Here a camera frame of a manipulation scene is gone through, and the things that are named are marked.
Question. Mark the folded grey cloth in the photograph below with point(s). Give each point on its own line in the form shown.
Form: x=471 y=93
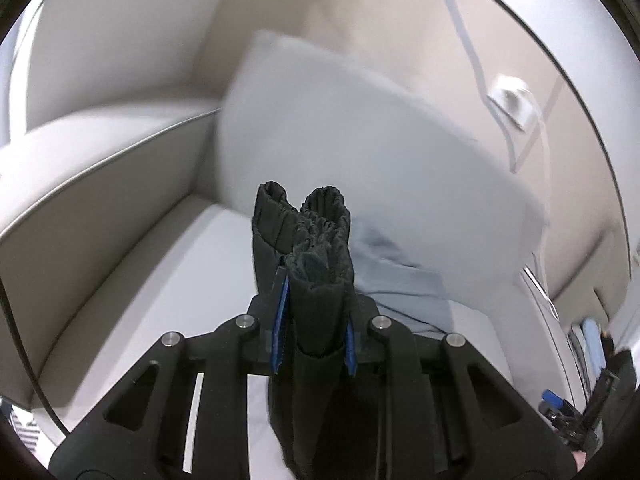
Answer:
x=400 y=290

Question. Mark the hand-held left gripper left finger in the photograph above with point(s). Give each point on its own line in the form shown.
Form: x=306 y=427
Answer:
x=281 y=325

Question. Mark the light blue cloth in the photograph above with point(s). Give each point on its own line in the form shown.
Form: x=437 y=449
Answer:
x=590 y=342

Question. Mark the white wall socket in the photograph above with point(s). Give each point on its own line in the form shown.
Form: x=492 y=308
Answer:
x=515 y=102

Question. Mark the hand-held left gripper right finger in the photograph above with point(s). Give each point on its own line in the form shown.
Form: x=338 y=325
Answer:
x=351 y=352

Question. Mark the black pants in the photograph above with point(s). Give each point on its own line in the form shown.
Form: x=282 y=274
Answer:
x=315 y=310

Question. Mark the light grey sofa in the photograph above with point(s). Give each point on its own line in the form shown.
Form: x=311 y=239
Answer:
x=125 y=270

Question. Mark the grey pillow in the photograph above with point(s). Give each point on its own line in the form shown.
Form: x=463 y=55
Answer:
x=360 y=150

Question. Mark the striped floor mat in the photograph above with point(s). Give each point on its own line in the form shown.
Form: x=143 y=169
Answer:
x=25 y=427

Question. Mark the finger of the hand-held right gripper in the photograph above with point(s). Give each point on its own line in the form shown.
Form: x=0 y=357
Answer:
x=562 y=412

